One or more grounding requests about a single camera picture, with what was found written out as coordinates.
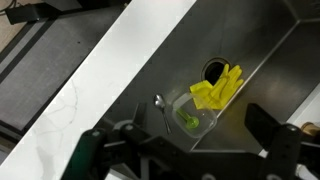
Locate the gold spring faucet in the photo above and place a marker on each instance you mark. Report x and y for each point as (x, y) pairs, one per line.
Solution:
(308, 128)

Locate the crumpled yellow rubber glove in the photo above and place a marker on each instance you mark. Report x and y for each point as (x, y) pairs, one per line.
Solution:
(223, 90)

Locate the stainless steel sink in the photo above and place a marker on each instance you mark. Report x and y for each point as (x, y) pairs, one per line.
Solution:
(200, 33)

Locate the green plastic spoon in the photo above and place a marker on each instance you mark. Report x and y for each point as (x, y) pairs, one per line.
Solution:
(191, 123)

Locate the clear plastic lunchbox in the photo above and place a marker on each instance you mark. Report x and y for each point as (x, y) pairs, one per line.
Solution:
(207, 116)

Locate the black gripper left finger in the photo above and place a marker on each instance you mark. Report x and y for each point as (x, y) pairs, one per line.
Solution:
(90, 153)

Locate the grey floor mat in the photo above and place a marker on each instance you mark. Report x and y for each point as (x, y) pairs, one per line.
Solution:
(50, 66)

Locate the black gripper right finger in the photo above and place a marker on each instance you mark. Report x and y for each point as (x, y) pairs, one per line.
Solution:
(280, 150)

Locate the black stand base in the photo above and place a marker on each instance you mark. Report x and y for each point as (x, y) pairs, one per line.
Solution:
(30, 13)

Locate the metal spoon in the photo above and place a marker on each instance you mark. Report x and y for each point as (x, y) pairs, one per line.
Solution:
(159, 101)

